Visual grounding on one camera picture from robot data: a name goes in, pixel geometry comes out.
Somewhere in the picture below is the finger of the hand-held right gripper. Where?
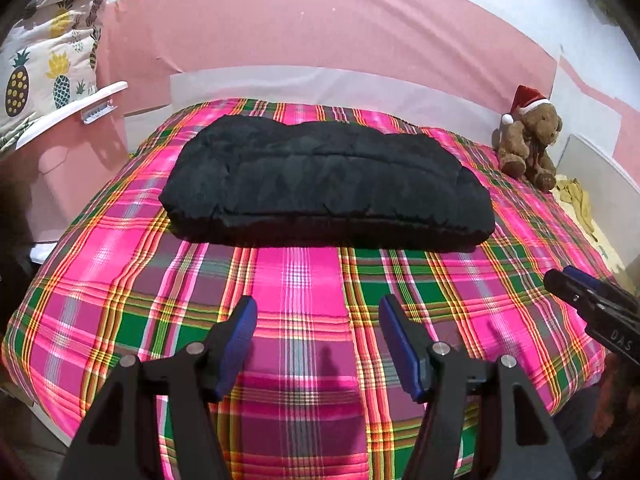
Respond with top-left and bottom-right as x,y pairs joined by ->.
543,269 -> 613,322
564,265 -> 640,311

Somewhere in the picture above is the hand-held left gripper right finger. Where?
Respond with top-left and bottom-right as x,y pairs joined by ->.
378,293 -> 576,480

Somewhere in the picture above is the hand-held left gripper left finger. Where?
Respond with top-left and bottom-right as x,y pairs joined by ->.
65,295 -> 259,480

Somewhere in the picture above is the black puffer jacket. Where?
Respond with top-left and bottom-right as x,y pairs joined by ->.
160,114 -> 497,252

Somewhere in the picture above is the pink green plaid blanket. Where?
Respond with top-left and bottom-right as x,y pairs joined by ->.
2,97 -> 619,480

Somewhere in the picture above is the yellow cloth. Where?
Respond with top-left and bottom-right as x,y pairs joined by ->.
556,176 -> 602,242

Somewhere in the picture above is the white board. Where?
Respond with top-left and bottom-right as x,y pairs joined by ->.
554,133 -> 640,272

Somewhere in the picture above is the brown teddy bear santa hat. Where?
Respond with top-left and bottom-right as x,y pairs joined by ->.
492,85 -> 564,192

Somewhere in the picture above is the pineapple print pillow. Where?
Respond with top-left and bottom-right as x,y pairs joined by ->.
0,0 -> 109,155

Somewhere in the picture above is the clear plastic hook rail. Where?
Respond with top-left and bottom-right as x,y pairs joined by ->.
80,101 -> 119,126

